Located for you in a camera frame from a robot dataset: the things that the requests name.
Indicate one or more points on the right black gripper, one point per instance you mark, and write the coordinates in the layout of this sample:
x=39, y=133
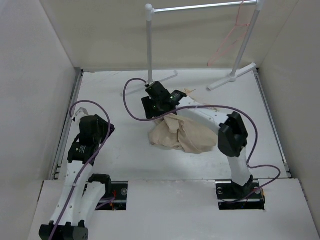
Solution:
x=148, y=102

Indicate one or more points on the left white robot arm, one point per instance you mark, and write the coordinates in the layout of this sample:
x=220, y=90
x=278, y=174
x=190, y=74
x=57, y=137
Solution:
x=83, y=189

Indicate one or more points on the beige trousers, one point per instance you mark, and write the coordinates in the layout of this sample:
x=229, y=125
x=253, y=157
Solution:
x=191, y=127

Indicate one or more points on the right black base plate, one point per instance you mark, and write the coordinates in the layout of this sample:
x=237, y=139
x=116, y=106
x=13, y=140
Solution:
x=232, y=197

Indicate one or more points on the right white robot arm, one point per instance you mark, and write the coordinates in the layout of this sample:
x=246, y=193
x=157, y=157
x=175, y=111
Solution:
x=232, y=142

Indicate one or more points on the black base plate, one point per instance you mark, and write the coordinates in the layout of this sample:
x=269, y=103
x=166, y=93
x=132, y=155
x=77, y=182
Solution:
x=116, y=197
x=232, y=197

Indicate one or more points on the white clothes rack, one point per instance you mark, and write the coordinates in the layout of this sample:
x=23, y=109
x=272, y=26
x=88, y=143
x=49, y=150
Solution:
x=236, y=72

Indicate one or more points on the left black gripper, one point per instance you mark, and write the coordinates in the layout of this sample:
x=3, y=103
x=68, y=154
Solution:
x=105, y=127

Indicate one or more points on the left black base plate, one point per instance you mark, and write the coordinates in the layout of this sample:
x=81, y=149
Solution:
x=116, y=197

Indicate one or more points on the pink wire hanger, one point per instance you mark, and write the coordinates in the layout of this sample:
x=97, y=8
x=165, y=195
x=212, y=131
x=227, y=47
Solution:
x=227, y=44

